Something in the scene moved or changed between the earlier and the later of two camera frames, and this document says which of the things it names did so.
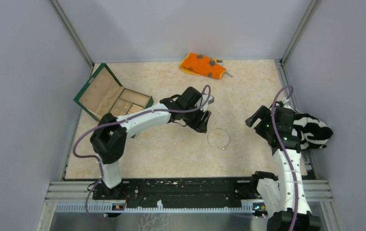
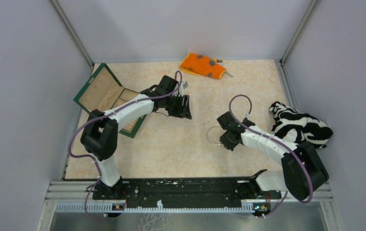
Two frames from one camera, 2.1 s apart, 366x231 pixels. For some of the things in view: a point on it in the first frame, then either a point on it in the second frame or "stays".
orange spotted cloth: x=201 y=65 stays
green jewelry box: x=103 y=94 stays
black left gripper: x=200 y=125 -> x=182 y=110
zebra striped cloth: x=313 y=133 stays
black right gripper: x=262 y=113 -> x=226 y=144
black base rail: x=178 y=192 stays
